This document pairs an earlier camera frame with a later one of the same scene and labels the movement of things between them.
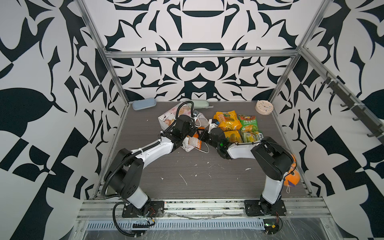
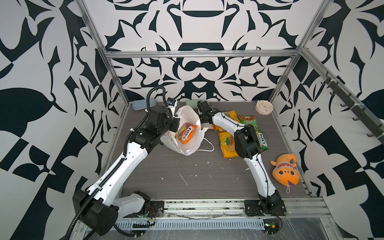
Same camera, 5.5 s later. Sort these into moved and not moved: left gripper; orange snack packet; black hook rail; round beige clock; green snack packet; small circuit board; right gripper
Moved: right gripper; orange snack packet; left gripper
Not moved: small circuit board; green snack packet; black hook rail; round beige clock
